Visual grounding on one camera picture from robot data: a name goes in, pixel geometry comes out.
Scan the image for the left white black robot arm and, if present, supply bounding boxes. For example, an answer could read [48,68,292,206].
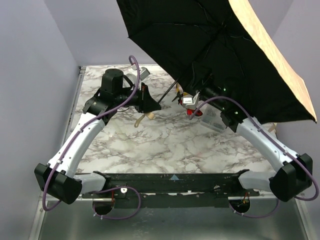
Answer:
[34,67,161,204]

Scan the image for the purple cable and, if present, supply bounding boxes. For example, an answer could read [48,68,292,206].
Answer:
[188,96,320,218]
[42,55,142,221]

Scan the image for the beige umbrella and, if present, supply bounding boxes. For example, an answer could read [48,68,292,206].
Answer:
[117,0,317,124]

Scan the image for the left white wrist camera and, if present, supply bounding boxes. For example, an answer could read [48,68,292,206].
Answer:
[139,67,151,82]

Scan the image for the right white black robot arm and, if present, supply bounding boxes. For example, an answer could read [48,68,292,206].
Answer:
[200,87,320,202]

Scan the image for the aluminium frame rail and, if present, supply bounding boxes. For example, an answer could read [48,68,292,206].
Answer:
[39,194,305,201]

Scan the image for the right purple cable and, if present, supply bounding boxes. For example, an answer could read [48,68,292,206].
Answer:
[188,96,320,218]

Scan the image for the clear plastic box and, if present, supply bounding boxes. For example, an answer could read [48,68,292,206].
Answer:
[200,104,227,134]

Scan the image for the purple umbrella case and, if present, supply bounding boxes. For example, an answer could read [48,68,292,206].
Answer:
[125,73,137,82]

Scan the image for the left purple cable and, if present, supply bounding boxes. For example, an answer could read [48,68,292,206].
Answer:
[42,55,142,221]

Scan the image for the yellow handled pliers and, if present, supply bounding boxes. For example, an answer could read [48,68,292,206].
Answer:
[172,83,188,105]

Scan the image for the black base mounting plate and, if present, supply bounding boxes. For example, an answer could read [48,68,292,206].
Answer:
[82,171,260,209]

